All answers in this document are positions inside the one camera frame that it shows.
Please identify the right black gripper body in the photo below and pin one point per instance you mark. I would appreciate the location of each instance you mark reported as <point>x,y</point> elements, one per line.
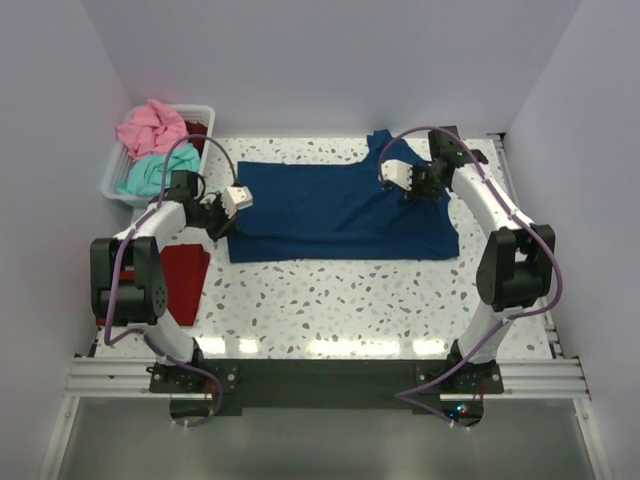
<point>424,184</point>

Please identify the folded red t shirt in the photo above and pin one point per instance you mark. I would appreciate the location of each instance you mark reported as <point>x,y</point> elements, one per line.
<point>185,269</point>

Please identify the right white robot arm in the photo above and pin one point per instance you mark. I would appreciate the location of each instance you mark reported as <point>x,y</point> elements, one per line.
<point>518,261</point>

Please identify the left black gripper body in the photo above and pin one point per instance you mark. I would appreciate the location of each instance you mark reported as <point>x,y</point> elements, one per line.
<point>213,218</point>

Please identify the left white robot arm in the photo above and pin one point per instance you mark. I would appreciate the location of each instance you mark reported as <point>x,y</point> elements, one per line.
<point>128,285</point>

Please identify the teal t shirt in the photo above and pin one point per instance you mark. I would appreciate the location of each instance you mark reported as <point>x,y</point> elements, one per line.
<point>145,176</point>

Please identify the dark red t shirt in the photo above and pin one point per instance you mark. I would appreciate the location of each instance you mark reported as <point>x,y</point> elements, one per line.
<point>197,131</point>

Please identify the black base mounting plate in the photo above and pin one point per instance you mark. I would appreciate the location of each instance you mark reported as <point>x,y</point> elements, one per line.
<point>228,387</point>

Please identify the pink t shirt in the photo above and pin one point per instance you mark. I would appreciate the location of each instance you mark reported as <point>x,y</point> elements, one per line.
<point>152,130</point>

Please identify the dark blue t shirt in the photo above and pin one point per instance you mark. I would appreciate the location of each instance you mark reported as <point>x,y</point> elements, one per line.
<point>339,212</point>

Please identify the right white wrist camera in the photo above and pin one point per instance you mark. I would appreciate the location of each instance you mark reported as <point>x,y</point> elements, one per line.
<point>395,173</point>

